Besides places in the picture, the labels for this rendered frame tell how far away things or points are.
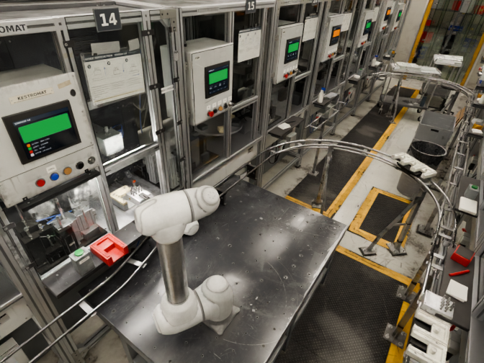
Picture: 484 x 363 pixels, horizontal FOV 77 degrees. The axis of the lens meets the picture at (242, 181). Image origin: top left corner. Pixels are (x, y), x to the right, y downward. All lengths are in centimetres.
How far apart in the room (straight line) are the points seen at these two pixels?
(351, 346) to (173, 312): 151
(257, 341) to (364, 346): 112
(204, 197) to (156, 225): 19
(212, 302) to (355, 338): 139
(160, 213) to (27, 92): 69
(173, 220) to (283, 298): 97
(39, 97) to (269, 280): 148
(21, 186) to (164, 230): 67
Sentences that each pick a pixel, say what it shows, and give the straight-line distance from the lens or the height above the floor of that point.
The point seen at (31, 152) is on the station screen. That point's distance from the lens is 147.
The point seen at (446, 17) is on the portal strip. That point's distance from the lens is 922.
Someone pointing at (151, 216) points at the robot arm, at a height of 149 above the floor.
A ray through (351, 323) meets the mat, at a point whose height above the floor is 1.
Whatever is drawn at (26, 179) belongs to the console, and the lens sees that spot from 153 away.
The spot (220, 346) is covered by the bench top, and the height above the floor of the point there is 68.
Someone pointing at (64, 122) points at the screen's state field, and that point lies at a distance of 149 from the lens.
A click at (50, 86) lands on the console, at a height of 179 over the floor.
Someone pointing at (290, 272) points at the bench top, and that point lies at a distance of 198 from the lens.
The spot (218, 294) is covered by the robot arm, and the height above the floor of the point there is 94.
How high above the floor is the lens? 221
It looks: 35 degrees down
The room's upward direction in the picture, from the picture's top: 3 degrees clockwise
